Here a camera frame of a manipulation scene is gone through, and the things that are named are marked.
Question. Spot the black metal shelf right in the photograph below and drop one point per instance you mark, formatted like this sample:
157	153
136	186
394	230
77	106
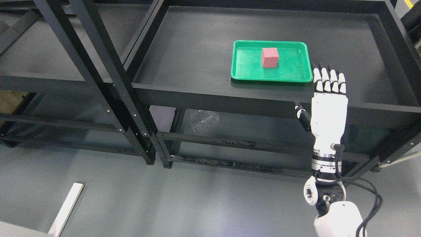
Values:
182	58

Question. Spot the green plastic tray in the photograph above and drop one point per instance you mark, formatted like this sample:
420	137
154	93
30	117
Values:
293	64

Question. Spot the black metal shelf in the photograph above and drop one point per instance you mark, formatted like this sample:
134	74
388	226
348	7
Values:
182	58
72	59

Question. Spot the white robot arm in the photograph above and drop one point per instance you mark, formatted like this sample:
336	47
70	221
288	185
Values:
324	190

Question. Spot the white table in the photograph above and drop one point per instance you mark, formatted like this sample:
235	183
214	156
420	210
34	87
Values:
10	230

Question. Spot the clear plastic bag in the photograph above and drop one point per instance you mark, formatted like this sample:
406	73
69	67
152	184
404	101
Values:
202	120

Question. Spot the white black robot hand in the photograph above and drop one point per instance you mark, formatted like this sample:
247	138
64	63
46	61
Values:
327	118

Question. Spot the pink foam block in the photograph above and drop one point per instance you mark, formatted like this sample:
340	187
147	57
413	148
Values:
269	57

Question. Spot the black metal shelf left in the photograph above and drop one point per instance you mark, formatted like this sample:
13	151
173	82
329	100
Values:
72	59

